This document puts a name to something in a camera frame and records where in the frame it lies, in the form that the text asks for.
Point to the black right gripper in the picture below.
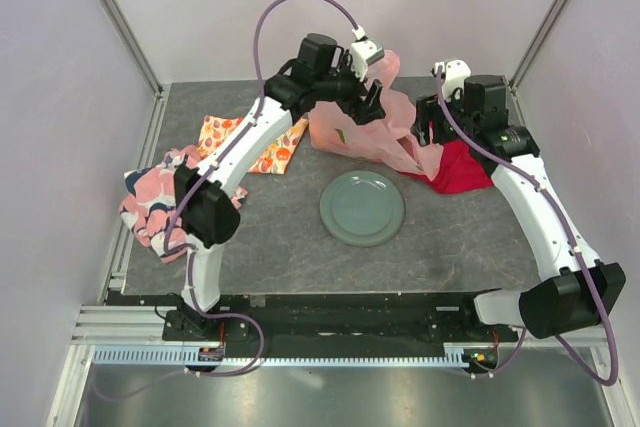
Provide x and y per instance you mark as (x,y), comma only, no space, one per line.
(428,109)

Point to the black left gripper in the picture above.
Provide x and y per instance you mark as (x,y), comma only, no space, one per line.
(362,111)

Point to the pink plastic bag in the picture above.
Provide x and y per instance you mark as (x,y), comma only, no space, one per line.
(388,141)

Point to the grey-green round plate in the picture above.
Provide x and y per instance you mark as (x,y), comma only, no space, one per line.
(362,208)

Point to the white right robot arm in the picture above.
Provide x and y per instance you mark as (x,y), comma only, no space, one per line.
(576,288)

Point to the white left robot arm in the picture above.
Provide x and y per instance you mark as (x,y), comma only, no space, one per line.
(322,71)

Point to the red cloth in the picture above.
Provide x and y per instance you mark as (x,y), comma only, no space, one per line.
(458,172)

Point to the pink navy floral cloth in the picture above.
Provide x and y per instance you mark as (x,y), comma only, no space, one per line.
(150,204)

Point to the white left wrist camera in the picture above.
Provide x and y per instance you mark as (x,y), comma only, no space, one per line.
(364,52)

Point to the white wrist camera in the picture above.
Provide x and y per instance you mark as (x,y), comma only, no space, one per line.
(453,72)
(364,52)

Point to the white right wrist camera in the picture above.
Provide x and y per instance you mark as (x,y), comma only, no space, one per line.
(453,72)

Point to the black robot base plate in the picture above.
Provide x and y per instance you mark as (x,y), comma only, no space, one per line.
(429,317)

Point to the blue-grey cable duct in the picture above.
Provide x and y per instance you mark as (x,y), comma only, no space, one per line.
(452,357)

